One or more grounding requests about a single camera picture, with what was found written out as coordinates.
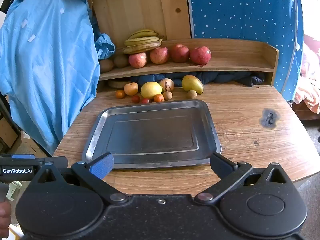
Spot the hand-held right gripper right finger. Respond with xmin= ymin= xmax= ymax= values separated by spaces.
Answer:
xmin=194 ymin=152 xmax=290 ymax=204

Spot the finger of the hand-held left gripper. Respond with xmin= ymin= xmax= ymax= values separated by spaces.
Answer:
xmin=36 ymin=156 xmax=68 ymax=169

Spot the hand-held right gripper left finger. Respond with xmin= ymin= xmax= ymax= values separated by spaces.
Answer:
xmin=30 ymin=152 xmax=128 ymax=204

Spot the metal tray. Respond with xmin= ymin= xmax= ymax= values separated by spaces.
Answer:
xmin=82 ymin=99 xmax=222 ymax=170

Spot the pale orange fruit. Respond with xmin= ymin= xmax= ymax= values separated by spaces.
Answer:
xmin=124 ymin=82 xmax=139 ymax=96

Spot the green yellow mango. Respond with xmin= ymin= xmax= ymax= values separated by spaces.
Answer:
xmin=182 ymin=75 xmax=204 ymax=95

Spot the yellow lemon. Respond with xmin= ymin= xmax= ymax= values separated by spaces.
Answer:
xmin=140 ymin=81 xmax=163 ymax=99

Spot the striped pepino melon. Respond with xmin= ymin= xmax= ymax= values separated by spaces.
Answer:
xmin=159 ymin=78 xmax=175 ymax=93

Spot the person's left hand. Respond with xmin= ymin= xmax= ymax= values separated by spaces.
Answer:
xmin=0 ymin=200 xmax=12 ymax=233

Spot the green plastic stool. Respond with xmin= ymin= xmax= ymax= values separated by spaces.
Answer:
xmin=6 ymin=181 xmax=23 ymax=202

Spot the brown cardboard box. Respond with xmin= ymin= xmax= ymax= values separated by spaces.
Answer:
xmin=0 ymin=115 xmax=20 ymax=147

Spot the yellow edged white box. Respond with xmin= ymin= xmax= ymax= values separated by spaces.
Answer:
xmin=10 ymin=224 xmax=24 ymax=240

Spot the tan flat round bread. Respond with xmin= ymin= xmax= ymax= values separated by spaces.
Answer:
xmin=108 ymin=80 xmax=130 ymax=89

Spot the dark blue cloth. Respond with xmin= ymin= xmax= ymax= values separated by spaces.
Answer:
xmin=130 ymin=71 xmax=264 ymax=87

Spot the light blue garment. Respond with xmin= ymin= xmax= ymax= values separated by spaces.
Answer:
xmin=0 ymin=0 xmax=100 ymax=155

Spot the brown kiwi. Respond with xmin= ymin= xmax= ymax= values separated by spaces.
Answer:
xmin=99 ymin=59 xmax=115 ymax=72
xmin=114 ymin=54 xmax=130 ymax=68

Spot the red apple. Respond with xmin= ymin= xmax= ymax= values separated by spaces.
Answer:
xmin=150 ymin=47 xmax=169 ymax=65
xmin=171 ymin=44 xmax=190 ymax=63
xmin=129 ymin=52 xmax=148 ymax=68
xmin=189 ymin=46 xmax=212 ymax=65

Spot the wooden desk shelf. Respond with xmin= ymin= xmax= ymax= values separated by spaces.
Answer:
xmin=99 ymin=39 xmax=280 ymax=85

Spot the pink orange blanket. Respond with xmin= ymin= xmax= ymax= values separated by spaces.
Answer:
xmin=292 ymin=34 xmax=320 ymax=114

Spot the blue elastic cuff sleeve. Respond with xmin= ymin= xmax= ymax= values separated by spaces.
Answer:
xmin=94 ymin=32 xmax=116 ymax=60

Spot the brown spotted banana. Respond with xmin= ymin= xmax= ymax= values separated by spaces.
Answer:
xmin=122 ymin=42 xmax=162 ymax=55

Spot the yellow banana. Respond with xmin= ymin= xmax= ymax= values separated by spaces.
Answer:
xmin=124 ymin=37 xmax=160 ymax=44
xmin=127 ymin=29 xmax=159 ymax=40
xmin=124 ymin=39 xmax=163 ymax=47

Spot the blue white-dotted cloth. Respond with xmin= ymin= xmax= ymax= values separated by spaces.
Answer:
xmin=185 ymin=0 xmax=304 ymax=100

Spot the pine wooden board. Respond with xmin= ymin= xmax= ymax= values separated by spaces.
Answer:
xmin=89 ymin=0 xmax=192 ymax=48

